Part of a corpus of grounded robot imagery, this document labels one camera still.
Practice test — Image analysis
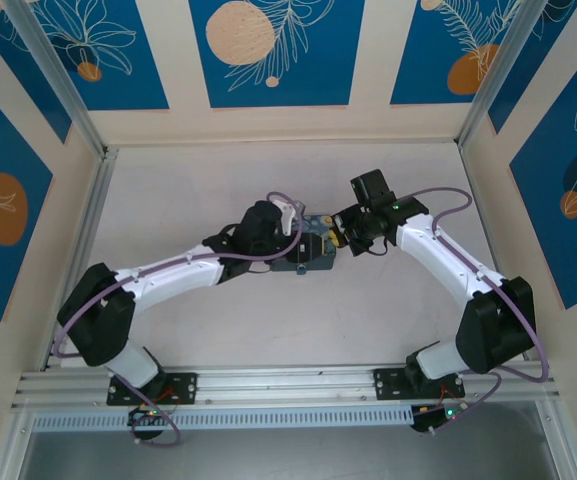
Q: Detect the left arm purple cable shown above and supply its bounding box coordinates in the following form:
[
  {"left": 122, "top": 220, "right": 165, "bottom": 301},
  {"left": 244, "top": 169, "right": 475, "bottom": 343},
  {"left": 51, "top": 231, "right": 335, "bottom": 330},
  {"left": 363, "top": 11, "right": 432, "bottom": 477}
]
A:
[{"left": 50, "top": 191, "right": 305, "bottom": 448}]

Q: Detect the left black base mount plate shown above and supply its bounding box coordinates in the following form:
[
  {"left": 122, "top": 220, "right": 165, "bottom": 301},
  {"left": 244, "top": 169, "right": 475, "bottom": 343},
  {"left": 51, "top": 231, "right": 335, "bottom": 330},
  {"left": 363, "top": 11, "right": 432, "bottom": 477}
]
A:
[{"left": 106, "top": 371, "right": 200, "bottom": 407}]

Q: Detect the blue floral wall panel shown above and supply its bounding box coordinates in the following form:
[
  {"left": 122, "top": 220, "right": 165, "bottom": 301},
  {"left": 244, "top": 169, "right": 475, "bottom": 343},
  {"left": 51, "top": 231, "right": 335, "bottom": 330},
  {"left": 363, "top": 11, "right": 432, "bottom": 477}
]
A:
[
  {"left": 0, "top": 0, "right": 74, "bottom": 146},
  {"left": 17, "top": 0, "right": 171, "bottom": 113},
  {"left": 188, "top": 0, "right": 367, "bottom": 110},
  {"left": 509, "top": 43, "right": 577, "bottom": 312},
  {"left": 487, "top": 0, "right": 577, "bottom": 136},
  {"left": 389, "top": 0, "right": 525, "bottom": 107},
  {"left": 0, "top": 68, "right": 55, "bottom": 323}
]

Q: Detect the aluminium frame post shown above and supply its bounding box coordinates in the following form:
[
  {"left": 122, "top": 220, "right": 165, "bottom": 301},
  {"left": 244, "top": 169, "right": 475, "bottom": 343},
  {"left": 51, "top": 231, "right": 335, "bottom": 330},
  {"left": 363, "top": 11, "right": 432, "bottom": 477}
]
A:
[
  {"left": 1, "top": 0, "right": 108, "bottom": 157},
  {"left": 456, "top": 0, "right": 577, "bottom": 147}
]

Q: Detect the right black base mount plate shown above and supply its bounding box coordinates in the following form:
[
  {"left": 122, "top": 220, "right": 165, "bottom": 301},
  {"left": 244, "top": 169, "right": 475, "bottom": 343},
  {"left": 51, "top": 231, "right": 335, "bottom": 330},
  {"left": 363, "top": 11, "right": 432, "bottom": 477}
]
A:
[{"left": 373, "top": 366, "right": 467, "bottom": 402}]

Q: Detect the blue patterned box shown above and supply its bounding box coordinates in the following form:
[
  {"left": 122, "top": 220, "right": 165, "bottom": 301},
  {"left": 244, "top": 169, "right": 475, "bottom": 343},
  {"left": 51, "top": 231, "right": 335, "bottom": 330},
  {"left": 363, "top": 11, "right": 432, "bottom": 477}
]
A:
[{"left": 269, "top": 213, "right": 340, "bottom": 277}]

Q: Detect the aluminium table side rail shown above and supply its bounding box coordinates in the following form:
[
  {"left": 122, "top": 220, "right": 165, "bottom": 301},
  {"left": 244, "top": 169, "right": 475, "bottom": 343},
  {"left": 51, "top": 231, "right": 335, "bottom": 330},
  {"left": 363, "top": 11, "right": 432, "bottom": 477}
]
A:
[
  {"left": 41, "top": 146, "right": 120, "bottom": 372},
  {"left": 457, "top": 143, "right": 530, "bottom": 362}
]

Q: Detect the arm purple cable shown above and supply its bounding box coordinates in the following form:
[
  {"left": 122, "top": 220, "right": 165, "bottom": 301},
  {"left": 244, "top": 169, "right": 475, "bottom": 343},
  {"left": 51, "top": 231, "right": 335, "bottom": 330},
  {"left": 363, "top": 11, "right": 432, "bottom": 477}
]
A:
[
  {"left": 406, "top": 185, "right": 550, "bottom": 437},
  {"left": 50, "top": 191, "right": 305, "bottom": 448}
]

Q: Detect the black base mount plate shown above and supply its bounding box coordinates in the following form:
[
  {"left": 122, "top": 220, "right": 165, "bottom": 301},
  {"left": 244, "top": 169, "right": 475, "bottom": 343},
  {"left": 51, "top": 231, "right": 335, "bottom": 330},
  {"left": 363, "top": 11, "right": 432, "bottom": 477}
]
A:
[
  {"left": 373, "top": 366, "right": 467, "bottom": 402},
  {"left": 106, "top": 371, "right": 200, "bottom": 407}
]

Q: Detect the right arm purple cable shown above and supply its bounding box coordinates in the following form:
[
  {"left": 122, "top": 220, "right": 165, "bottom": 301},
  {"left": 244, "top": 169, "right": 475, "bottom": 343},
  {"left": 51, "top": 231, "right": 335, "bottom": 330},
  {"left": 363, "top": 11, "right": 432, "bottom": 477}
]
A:
[{"left": 406, "top": 185, "right": 550, "bottom": 437}]

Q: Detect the grey slotted cable duct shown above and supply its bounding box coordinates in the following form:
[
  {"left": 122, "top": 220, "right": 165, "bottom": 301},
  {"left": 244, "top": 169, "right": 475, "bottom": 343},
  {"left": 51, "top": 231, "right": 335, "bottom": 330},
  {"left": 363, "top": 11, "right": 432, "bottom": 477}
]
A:
[{"left": 31, "top": 403, "right": 415, "bottom": 432}]

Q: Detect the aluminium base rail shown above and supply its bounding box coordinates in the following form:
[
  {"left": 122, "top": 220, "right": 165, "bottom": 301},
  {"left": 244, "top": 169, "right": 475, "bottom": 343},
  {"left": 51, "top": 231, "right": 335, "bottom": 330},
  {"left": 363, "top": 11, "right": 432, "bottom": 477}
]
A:
[{"left": 10, "top": 358, "right": 563, "bottom": 410}]

